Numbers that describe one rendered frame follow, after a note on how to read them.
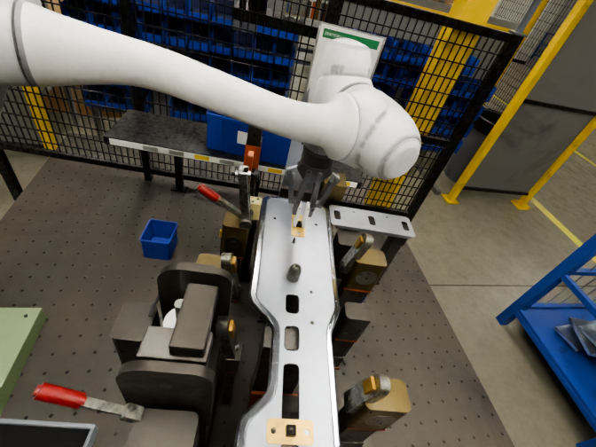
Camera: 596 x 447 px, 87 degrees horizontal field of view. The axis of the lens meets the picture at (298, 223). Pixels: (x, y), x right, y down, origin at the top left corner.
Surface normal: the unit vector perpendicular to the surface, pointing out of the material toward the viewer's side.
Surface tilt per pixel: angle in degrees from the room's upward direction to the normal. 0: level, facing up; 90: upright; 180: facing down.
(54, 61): 88
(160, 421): 0
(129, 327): 0
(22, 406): 0
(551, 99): 90
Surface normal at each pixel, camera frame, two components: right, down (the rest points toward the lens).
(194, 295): 0.21, -0.72
